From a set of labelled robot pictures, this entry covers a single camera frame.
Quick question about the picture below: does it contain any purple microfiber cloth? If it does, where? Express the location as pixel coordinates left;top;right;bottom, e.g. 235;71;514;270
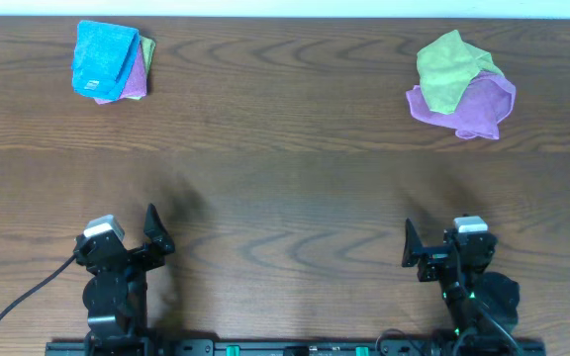
406;71;517;140

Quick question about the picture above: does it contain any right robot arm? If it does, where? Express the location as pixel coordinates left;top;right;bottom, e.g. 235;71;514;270
402;215;523;355

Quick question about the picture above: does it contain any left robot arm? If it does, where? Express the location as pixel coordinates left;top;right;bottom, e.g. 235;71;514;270
73;204;175;355

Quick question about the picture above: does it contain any folded pink cloth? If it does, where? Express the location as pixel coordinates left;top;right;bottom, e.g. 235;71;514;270
119;47;150;100

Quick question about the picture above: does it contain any folded green cloth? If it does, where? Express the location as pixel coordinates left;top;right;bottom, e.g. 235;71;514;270
123;37;155;100

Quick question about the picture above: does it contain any folded blue cloth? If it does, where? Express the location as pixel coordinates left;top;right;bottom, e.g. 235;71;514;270
71;20;140;101

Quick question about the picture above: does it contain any crumpled green cloth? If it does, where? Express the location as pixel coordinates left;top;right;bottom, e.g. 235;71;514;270
417;30;504;115

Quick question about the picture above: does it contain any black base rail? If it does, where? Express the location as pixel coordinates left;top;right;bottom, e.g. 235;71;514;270
45;337;547;356

